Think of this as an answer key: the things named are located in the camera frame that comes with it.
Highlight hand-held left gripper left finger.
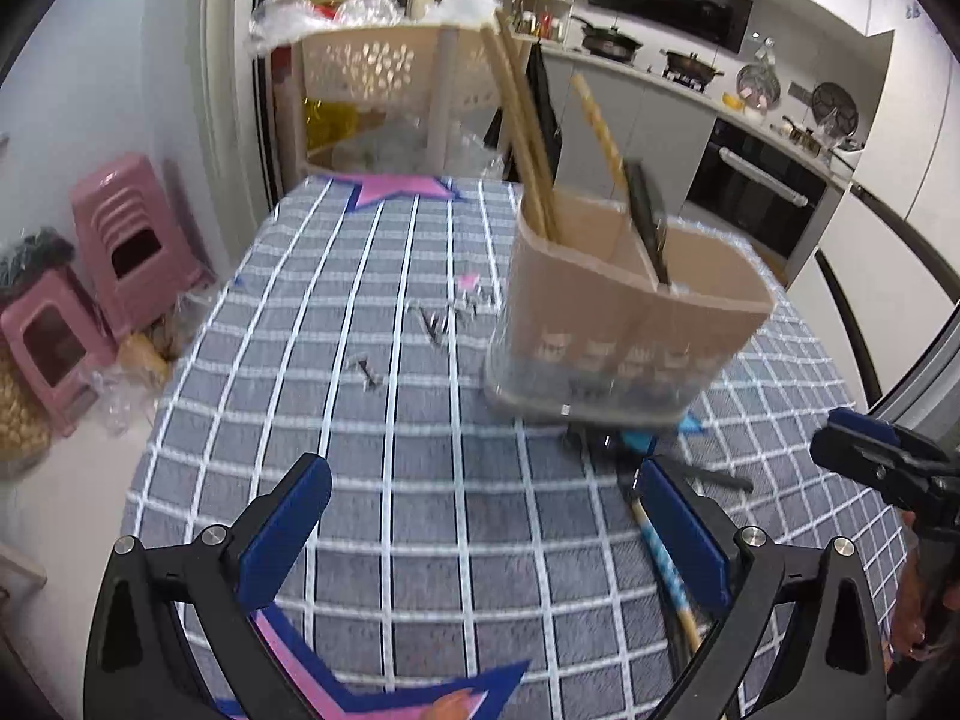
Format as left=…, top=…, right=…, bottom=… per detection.
left=84, top=454, right=333, bottom=720

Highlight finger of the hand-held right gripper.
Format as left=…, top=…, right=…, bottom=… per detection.
left=810, top=426, right=942, bottom=496
left=829, top=406, right=952, bottom=464

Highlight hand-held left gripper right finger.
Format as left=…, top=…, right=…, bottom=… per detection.
left=637, top=457, right=891, bottom=720

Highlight blue patterned wooden chopstick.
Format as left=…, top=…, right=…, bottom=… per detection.
left=630, top=499, right=704, bottom=651

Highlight beige plastic utensil holder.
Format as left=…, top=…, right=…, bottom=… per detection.
left=484, top=191, right=777, bottom=425

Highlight plain wooden chopstick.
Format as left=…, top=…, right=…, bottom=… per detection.
left=493, top=10, right=552, bottom=241
left=570, top=73, right=632, bottom=196
left=502, top=24, right=563, bottom=241

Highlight person's right hand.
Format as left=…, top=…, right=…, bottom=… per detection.
left=892, top=514, right=960, bottom=665

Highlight grey checked star tablecloth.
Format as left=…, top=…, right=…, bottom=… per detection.
left=124, top=172, right=912, bottom=720

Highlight crumpled clear plastic bag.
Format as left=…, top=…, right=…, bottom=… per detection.
left=97, top=300, right=220, bottom=436

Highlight black built-in oven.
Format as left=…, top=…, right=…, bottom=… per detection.
left=686, top=118, right=831, bottom=261

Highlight wooden furniture leg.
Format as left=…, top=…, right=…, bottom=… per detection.
left=0, top=540, right=47, bottom=595

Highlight clear bag of yellow balls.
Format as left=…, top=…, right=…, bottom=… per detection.
left=0, top=356, right=53, bottom=479

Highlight small steel saucepan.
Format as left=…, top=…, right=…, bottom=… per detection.
left=784, top=116, right=835, bottom=160

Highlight black divided round pan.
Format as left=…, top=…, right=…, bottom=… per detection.
left=810, top=81, right=860, bottom=133

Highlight small pink plastic stool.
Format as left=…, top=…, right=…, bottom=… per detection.
left=0, top=270, right=119, bottom=437

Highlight round metal steamer rack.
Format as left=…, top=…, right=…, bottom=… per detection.
left=735, top=64, right=782, bottom=111

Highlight grey base cabinets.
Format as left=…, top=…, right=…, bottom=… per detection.
left=540, top=41, right=715, bottom=205

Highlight tall pink plastic stool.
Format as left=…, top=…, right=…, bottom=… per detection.
left=71, top=154, right=216, bottom=342

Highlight bag of black items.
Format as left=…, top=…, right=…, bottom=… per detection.
left=0, top=229, right=77, bottom=287

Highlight yellow oil bottle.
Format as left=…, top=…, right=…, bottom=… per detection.
left=304, top=94, right=362, bottom=160

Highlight black hanging plastic bag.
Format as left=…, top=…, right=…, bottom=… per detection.
left=484, top=41, right=565, bottom=182

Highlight black wok with lid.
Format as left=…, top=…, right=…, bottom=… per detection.
left=571, top=15, right=644, bottom=59

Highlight beige perforated basket rack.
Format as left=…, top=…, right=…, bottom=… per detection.
left=289, top=24, right=526, bottom=182

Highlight clear plastic bags pile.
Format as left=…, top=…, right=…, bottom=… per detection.
left=251, top=0, right=404, bottom=40

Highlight white spice rack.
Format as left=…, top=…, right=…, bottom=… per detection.
left=502, top=0, right=576, bottom=44

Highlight white plastic bag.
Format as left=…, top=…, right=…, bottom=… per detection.
left=435, top=0, right=505, bottom=28

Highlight black wok with handles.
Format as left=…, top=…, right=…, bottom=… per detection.
left=660, top=49, right=725, bottom=85

